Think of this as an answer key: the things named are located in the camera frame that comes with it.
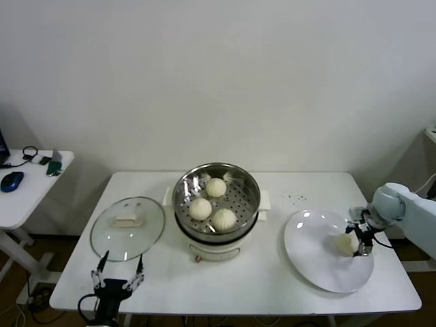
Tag white round plate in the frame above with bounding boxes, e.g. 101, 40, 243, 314
284, 208, 375, 294

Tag black floor cable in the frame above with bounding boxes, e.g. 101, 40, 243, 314
29, 285, 55, 324

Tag white wall cable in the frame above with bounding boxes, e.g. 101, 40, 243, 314
417, 172, 436, 196

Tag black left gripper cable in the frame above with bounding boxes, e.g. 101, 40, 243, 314
77, 294, 99, 321

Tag computer monitor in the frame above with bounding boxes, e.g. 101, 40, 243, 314
0, 129, 11, 168

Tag white steamed baozi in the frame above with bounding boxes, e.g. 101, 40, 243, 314
206, 177, 228, 198
189, 198, 213, 221
211, 208, 237, 232
335, 234, 358, 257

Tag cream electric pot base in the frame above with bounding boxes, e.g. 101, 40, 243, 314
175, 211, 260, 264

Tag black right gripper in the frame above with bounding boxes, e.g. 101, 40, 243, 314
345, 213, 379, 258

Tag scattered dark crumbs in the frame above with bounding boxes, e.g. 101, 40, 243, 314
279, 192, 307, 205

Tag glass lid with cream handle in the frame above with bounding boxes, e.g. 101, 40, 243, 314
90, 196, 167, 262

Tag perforated steel steamer basket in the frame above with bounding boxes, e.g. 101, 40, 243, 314
164, 162, 273, 245

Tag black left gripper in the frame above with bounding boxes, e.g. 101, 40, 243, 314
90, 250, 146, 313

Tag blue computer mouse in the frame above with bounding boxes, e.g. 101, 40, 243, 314
0, 171, 25, 193

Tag white side table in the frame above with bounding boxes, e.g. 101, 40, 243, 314
0, 149, 75, 297

